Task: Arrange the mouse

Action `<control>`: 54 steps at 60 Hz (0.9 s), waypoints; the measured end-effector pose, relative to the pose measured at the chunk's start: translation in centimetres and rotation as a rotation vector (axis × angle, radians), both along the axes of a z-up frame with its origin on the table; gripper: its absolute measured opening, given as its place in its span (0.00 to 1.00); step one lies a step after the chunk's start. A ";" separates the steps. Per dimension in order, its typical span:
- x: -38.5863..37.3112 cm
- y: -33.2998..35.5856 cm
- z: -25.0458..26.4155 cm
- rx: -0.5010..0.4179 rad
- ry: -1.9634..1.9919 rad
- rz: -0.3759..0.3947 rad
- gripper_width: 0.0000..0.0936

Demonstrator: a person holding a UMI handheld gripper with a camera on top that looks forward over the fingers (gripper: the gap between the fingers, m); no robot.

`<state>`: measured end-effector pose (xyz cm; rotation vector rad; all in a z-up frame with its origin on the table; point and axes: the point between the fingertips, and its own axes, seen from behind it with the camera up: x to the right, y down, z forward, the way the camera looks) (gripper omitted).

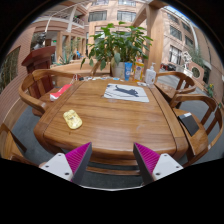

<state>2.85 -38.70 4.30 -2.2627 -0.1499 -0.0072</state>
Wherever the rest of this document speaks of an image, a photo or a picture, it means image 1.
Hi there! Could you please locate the wooden armchair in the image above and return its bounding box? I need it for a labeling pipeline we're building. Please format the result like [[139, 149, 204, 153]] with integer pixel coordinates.
[[169, 93, 224, 166], [18, 68, 79, 118], [0, 122, 38, 166], [153, 70, 198, 104], [90, 59, 111, 77]]

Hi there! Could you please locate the yellow flowering plant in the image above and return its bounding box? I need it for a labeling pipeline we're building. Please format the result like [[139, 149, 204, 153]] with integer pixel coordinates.
[[204, 83, 216, 98]]

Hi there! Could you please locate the red and white bag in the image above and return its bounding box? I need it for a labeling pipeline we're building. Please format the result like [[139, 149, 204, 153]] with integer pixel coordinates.
[[49, 83, 73, 102]]

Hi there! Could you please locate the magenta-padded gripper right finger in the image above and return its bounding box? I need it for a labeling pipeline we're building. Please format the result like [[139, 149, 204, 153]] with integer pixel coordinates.
[[133, 142, 184, 186]]

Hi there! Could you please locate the dark bust statue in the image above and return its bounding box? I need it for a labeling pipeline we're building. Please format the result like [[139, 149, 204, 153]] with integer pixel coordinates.
[[32, 32, 48, 51]]

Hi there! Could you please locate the yellow computer mouse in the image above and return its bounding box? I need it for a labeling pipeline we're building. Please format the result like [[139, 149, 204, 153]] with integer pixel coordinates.
[[63, 109, 83, 130]]

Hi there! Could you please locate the white pump bottle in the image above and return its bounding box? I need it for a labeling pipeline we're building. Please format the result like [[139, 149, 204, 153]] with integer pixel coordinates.
[[144, 62, 157, 85]]

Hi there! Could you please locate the green agave plant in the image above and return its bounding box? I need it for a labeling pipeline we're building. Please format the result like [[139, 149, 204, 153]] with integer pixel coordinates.
[[56, 52, 74, 66]]

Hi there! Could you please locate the wooden planter box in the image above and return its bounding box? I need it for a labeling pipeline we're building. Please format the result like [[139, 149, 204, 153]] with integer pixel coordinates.
[[49, 61, 112, 78]]

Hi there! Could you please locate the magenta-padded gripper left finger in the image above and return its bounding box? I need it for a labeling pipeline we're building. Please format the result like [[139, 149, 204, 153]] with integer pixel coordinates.
[[39, 142, 93, 186]]

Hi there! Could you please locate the black notebook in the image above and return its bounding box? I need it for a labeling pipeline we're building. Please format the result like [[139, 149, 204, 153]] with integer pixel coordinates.
[[178, 112, 200, 137]]

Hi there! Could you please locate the white sculpture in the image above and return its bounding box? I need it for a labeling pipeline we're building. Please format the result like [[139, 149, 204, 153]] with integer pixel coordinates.
[[181, 50, 195, 78]]

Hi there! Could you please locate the green potted plant, white pot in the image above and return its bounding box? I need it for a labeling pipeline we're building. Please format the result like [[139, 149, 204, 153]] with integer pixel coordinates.
[[79, 21, 154, 80]]

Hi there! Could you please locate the blue tube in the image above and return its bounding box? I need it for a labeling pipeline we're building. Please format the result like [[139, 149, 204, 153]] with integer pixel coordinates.
[[124, 61, 134, 82]]

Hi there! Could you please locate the yellow liquid bottle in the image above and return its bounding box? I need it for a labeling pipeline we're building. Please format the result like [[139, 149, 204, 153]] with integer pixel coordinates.
[[133, 57, 145, 83]]

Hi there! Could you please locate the dark red wooden pedestal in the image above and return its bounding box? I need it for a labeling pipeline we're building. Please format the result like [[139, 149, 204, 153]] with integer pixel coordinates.
[[21, 45, 57, 94]]

